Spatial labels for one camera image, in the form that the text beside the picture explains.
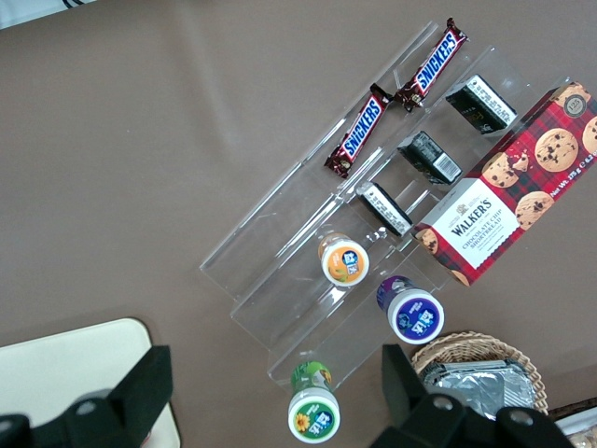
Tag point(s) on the small black box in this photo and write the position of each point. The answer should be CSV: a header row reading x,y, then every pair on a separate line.
x,y
482,105
384,210
429,156

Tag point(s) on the Snickers chocolate bar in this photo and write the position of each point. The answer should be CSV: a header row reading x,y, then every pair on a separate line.
x,y
431,67
359,130

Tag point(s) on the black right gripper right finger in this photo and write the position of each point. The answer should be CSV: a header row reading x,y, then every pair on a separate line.
x,y
434,420

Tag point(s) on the green lid yogurt cup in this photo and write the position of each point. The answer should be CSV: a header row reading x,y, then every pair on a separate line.
x,y
313,413

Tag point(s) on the aluminium foil container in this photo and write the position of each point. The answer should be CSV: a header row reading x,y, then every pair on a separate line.
x,y
476,387

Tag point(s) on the light oval wicker basket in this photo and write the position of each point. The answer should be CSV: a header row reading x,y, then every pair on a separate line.
x,y
466,343

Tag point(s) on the beige plastic tray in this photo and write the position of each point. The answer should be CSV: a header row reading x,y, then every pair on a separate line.
x,y
70,359

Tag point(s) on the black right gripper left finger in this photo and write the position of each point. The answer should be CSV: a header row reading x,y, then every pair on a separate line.
x,y
116,415

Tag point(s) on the white plastic bin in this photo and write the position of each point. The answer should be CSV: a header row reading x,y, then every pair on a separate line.
x,y
578,420

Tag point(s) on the orange lid yogurt cup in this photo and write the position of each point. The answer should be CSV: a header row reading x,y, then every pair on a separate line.
x,y
344,261

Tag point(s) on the clear acrylic step stand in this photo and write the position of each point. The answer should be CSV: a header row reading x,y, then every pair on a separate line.
x,y
373,135
289,261

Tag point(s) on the purple lid yogurt cup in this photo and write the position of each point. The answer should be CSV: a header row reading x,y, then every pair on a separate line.
x,y
412,315

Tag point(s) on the red tartan Walkers cookie box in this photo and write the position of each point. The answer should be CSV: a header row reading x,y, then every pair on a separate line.
x,y
494,210

